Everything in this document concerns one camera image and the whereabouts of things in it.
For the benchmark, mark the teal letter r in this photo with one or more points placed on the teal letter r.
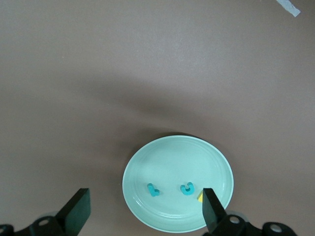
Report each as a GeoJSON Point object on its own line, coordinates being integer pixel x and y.
{"type": "Point", "coordinates": [153, 190]}

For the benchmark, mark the green plate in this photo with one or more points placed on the green plate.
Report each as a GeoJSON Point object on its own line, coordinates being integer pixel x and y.
{"type": "Point", "coordinates": [172, 162]}

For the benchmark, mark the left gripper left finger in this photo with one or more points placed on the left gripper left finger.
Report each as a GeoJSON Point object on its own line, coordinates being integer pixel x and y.
{"type": "Point", "coordinates": [76, 211]}

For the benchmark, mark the white paper scrap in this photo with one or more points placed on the white paper scrap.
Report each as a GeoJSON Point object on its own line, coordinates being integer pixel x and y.
{"type": "Point", "coordinates": [289, 6]}

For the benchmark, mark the teal letter c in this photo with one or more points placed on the teal letter c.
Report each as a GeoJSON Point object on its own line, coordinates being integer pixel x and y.
{"type": "Point", "coordinates": [184, 190]}

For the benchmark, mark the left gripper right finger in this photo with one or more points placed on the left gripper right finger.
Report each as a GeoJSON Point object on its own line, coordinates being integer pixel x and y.
{"type": "Point", "coordinates": [212, 214]}

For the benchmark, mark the yellow letter p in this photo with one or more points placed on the yellow letter p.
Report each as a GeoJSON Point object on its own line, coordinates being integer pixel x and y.
{"type": "Point", "coordinates": [200, 197]}

